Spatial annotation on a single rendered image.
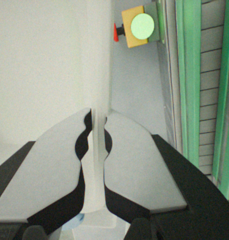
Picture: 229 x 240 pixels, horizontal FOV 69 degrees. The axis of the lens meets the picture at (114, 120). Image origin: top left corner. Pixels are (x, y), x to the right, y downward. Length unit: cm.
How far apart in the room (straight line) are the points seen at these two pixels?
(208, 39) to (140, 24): 12
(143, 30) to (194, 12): 12
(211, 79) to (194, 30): 15
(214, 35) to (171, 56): 8
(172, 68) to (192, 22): 12
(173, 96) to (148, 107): 16
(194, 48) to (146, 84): 25
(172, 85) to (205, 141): 18
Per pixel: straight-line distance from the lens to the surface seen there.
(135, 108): 53
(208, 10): 36
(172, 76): 36
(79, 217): 52
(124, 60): 47
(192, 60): 27
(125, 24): 39
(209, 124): 44
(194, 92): 29
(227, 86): 37
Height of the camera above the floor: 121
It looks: 57 degrees down
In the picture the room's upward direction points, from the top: 174 degrees counter-clockwise
